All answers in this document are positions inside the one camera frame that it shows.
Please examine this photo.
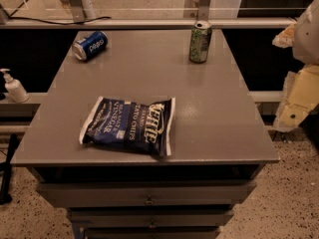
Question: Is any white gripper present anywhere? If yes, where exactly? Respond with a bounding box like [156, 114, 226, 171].
[272, 24, 319, 132]

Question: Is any green soda can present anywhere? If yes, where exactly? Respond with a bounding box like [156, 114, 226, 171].
[188, 21, 212, 63]

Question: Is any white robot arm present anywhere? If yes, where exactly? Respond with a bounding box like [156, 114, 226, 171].
[272, 0, 319, 132]

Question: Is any blue Kettle chip bag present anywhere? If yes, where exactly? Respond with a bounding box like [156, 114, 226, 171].
[79, 97, 175, 156]

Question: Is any blue Pepsi can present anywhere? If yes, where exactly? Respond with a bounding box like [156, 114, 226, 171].
[73, 31, 108, 61]

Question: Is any white pump bottle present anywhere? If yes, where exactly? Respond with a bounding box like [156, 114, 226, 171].
[0, 69, 29, 103]

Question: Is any black stand left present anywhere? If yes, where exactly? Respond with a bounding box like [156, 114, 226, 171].
[0, 133, 18, 205]

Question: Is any metal railing frame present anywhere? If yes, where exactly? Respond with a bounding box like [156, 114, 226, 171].
[1, 0, 297, 30]

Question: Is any black cable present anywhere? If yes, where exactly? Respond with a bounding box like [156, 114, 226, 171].
[6, 0, 113, 26]

